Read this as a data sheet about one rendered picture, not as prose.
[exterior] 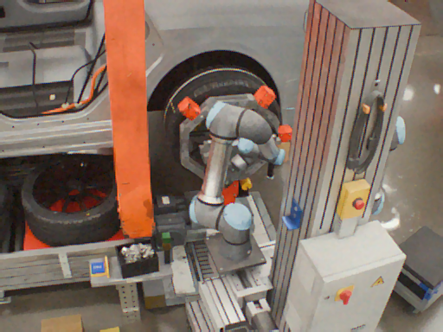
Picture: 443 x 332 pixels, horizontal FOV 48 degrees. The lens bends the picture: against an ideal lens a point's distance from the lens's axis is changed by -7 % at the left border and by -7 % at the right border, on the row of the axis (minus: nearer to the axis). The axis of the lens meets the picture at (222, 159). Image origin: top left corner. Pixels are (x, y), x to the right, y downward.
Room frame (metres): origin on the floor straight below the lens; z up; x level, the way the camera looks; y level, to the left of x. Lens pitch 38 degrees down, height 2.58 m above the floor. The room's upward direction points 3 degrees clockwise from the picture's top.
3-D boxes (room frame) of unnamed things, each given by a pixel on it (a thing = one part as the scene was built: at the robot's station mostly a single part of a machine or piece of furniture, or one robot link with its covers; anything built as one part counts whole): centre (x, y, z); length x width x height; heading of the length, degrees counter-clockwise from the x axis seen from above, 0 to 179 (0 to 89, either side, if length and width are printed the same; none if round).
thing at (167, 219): (2.34, 0.32, 0.26); 0.42 x 0.18 x 0.35; 15
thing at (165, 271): (1.79, 0.45, 0.44); 0.43 x 0.17 x 0.03; 105
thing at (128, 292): (1.78, 0.48, 0.21); 0.10 x 0.10 x 0.42; 15
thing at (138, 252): (1.80, 0.41, 0.51); 0.20 x 0.14 x 0.13; 112
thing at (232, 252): (1.63, -0.08, 0.87); 0.15 x 0.15 x 0.10
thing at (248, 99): (2.40, -0.03, 0.85); 0.54 x 0.07 x 0.54; 105
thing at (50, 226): (2.35, 0.89, 0.39); 0.66 x 0.66 x 0.24
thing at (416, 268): (2.08, -1.28, 0.17); 0.43 x 0.36 x 0.34; 130
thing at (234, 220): (1.63, -0.07, 0.98); 0.13 x 0.12 x 0.14; 67
